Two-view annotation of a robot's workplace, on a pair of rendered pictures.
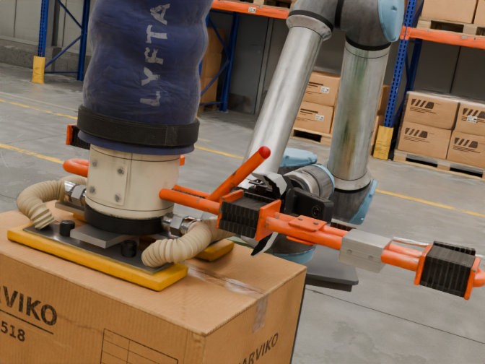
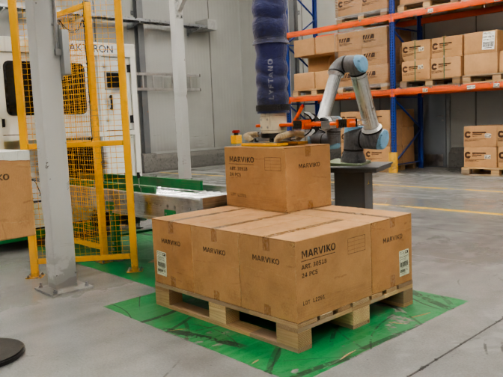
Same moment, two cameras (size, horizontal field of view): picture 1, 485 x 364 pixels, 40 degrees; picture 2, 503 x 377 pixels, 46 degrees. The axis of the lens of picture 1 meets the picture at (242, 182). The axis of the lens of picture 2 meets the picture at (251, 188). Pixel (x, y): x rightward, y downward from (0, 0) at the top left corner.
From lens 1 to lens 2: 2.74 m
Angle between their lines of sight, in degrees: 25
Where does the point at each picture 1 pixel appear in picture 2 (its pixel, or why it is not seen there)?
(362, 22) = (350, 67)
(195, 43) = (282, 81)
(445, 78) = not seen: outside the picture
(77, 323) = (258, 158)
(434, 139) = not seen: outside the picture
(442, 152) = not seen: outside the picture
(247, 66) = (435, 132)
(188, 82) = (282, 92)
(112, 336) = (266, 158)
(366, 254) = (326, 124)
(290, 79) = (328, 91)
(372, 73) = (361, 84)
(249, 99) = (440, 156)
